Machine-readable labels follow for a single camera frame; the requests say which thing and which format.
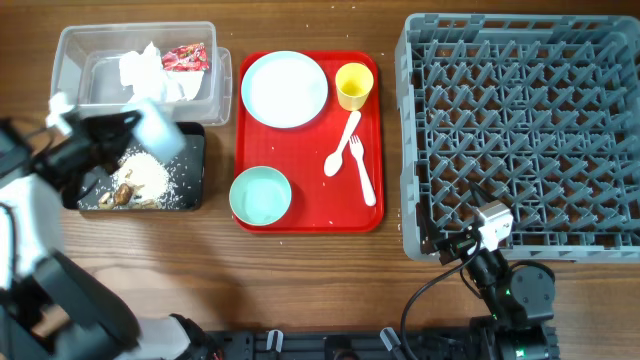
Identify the food scraps and rice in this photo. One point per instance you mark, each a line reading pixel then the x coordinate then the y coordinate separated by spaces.
pixel 140 182

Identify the red snack wrapper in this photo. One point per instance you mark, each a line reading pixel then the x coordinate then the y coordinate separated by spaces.
pixel 186 58

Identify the light blue bowl with food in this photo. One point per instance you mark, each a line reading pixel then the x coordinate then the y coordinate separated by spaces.
pixel 158 134

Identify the red serving tray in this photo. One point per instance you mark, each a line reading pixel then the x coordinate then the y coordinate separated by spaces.
pixel 319 203

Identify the clear plastic bin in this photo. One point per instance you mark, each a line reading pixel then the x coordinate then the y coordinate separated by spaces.
pixel 105 68

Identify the white napkin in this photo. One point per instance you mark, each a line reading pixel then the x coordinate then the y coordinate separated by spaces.
pixel 144 74

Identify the grey dishwasher rack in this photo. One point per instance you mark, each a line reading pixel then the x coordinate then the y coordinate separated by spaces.
pixel 540 110

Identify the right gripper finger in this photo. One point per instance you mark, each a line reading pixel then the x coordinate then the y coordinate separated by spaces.
pixel 429 233
pixel 480 195

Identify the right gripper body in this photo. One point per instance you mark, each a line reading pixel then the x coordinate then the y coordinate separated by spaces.
pixel 453 247

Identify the white plastic fork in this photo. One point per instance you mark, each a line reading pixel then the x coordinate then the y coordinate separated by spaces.
pixel 357 151

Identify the white plastic spoon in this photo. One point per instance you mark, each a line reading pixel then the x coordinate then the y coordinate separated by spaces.
pixel 334 161

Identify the green bowl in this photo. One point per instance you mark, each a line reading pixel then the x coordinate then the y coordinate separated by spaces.
pixel 260 196

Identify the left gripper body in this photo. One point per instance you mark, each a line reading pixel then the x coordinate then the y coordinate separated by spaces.
pixel 75 157

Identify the black plastic tray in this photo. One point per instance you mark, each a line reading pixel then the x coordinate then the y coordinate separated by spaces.
pixel 190 170

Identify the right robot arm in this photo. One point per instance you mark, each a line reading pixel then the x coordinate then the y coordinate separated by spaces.
pixel 519 296

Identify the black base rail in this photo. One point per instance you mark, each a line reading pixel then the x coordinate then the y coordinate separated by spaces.
pixel 430 343

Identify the light blue plate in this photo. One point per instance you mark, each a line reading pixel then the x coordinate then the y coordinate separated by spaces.
pixel 284 89

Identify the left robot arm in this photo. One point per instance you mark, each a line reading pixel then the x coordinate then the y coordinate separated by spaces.
pixel 50 307

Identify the yellow plastic cup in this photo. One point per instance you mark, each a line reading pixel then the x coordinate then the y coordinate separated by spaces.
pixel 354 82

